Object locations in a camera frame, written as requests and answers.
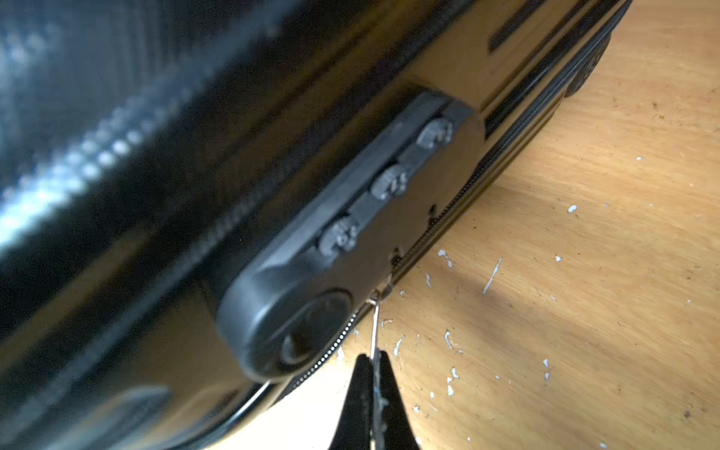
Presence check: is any black hard-shell suitcase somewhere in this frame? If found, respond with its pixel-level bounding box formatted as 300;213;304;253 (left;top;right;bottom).
1;1;629;449

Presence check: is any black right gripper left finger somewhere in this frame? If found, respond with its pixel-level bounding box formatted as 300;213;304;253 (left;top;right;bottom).
329;354;373;450

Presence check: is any silver zipper pull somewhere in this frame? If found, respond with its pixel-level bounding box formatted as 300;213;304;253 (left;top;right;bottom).
367;275;394;361

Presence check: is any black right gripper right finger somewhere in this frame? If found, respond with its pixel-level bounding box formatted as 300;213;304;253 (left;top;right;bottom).
375;351;419;450

